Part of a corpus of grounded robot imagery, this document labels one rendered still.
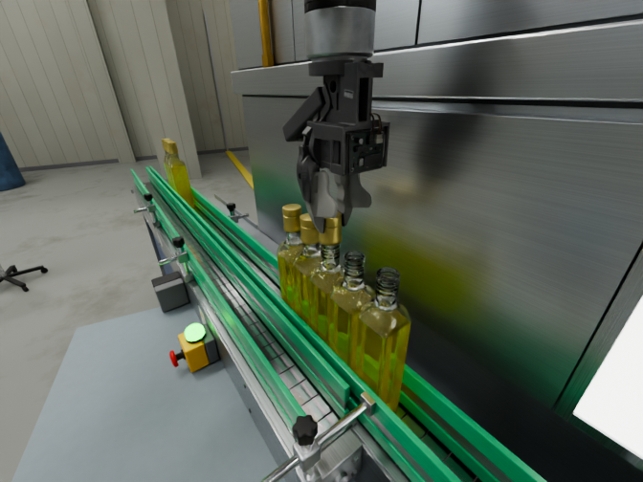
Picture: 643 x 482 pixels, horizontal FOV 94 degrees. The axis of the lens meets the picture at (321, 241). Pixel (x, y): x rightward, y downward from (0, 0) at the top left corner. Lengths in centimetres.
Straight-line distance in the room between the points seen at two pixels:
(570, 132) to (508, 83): 8
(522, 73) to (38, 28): 772
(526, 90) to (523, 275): 21
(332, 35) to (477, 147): 21
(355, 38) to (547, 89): 20
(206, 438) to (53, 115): 747
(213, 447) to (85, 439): 26
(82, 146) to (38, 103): 90
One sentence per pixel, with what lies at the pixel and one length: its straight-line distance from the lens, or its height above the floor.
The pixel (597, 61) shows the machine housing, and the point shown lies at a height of 137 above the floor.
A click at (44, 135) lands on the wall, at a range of 799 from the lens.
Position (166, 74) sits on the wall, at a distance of 539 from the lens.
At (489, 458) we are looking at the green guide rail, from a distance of 50.
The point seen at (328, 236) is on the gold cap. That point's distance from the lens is 44.
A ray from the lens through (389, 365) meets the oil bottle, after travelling 46.
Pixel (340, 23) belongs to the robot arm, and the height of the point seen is 141.
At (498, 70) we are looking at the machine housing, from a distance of 42.
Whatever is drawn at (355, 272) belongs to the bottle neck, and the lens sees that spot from 42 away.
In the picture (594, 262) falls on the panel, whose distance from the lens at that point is 41.
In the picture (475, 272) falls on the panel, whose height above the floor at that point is 112.
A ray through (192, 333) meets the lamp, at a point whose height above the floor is 85.
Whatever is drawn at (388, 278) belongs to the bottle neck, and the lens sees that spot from 38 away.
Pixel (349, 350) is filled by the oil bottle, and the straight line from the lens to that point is 48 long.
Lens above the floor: 135
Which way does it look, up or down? 28 degrees down
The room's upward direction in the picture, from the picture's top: 1 degrees counter-clockwise
